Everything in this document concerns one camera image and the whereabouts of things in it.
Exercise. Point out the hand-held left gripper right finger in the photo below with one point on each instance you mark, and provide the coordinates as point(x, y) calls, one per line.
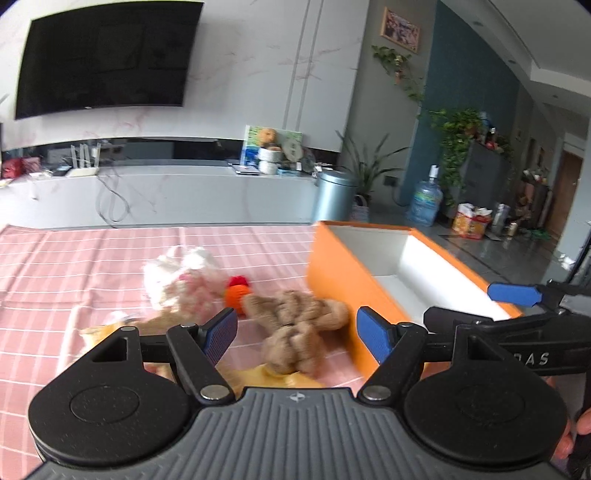
point(376, 334)

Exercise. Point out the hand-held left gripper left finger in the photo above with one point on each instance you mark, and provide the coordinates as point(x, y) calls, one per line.
point(221, 339)

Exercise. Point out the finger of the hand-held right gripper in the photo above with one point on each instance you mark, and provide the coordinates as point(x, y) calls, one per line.
point(443, 318)
point(512, 294)

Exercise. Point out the orange knitted ball toy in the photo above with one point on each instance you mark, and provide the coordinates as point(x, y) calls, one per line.
point(235, 297)

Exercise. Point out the white plush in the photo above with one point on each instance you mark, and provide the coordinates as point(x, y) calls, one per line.
point(184, 286)

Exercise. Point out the brown plush toy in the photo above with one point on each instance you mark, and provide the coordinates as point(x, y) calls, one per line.
point(291, 332)

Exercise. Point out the orange cardboard box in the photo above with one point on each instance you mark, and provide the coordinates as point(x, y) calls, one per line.
point(332, 272)

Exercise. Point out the yellow soft toy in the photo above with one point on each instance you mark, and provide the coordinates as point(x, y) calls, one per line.
point(295, 379)

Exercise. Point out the person's right hand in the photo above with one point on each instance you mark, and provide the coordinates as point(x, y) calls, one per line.
point(584, 422)

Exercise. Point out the orange snack bag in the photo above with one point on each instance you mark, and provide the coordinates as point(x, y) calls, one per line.
point(471, 224)

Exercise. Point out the brown door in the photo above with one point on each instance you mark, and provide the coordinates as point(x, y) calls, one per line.
point(565, 194)

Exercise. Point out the blue water jug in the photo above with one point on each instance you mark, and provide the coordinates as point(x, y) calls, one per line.
point(425, 201)

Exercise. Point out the grey cabinet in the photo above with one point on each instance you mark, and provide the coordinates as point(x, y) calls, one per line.
point(487, 175)

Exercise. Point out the woven basket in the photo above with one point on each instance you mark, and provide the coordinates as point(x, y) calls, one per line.
point(360, 210)

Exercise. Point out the grey metal trash can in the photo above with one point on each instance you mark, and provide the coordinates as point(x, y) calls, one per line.
point(334, 196)

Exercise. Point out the grey television console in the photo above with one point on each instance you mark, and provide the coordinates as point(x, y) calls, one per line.
point(207, 194)

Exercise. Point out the long-leaf potted plant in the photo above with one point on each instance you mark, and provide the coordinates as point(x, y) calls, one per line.
point(369, 168)

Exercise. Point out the leafy green plant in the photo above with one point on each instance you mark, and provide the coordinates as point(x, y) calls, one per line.
point(455, 134)

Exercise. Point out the silver laptop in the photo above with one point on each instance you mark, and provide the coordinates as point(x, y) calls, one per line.
point(244, 170)

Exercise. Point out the pink checked tablecloth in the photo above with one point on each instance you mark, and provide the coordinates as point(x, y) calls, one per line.
point(69, 258)

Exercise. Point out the green picture board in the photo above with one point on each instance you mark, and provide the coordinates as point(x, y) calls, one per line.
point(249, 138)

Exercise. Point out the round paper fan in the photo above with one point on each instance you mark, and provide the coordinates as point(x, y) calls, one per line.
point(292, 148)

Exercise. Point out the small brown plush bear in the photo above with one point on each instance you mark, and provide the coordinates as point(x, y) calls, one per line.
point(267, 137)

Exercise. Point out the white router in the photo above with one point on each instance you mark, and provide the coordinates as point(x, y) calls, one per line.
point(83, 172)

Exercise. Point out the hanging vine plant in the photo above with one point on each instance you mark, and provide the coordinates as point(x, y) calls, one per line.
point(397, 62)

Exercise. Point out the red bag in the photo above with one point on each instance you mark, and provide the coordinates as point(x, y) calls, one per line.
point(18, 167)

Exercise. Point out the framed wall picture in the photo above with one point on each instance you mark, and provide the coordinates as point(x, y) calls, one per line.
point(400, 28)

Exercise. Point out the black wall television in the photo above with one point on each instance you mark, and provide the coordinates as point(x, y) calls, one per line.
point(106, 55)

